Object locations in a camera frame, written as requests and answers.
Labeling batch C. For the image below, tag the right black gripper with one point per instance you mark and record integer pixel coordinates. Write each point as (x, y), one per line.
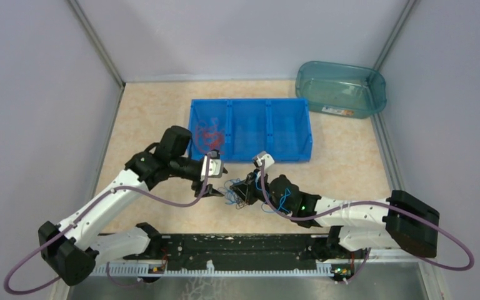
(248, 190)

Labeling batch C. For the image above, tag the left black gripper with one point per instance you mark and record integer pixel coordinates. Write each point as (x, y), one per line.
(197, 185)

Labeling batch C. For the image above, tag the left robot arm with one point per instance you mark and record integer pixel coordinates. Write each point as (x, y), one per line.
(73, 247)

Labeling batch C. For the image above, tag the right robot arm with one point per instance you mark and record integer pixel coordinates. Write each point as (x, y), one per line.
(400, 221)

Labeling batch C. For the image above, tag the blue three-compartment bin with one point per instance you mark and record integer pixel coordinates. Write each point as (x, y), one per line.
(242, 128)

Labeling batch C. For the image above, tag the teal transparent plastic tub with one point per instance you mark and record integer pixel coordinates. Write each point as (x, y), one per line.
(341, 89)

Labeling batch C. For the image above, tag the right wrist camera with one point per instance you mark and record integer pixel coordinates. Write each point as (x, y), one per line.
(262, 161)

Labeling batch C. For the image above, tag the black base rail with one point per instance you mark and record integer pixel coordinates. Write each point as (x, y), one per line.
(244, 252)

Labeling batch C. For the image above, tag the white toothed cable strip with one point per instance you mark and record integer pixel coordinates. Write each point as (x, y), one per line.
(145, 270)

